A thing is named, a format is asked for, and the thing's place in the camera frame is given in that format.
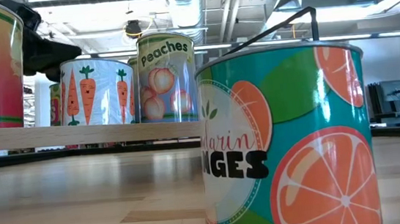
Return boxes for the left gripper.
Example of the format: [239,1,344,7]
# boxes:
[0,0,86,87]

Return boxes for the green dotted peas can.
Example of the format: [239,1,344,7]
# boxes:
[46,83,65,127]

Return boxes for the white carrots can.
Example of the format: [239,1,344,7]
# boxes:
[55,53,139,131]

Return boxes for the tall peaches can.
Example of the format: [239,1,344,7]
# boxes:
[133,29,202,127]

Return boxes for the teal mandarin oranges can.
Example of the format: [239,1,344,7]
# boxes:
[189,37,384,224]

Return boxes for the computer monitor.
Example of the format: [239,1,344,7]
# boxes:
[379,79,400,113]

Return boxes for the wooden shelf black wire ends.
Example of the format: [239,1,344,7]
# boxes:
[0,4,331,176]

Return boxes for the black overhead camera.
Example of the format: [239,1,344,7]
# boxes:
[124,18,144,39]

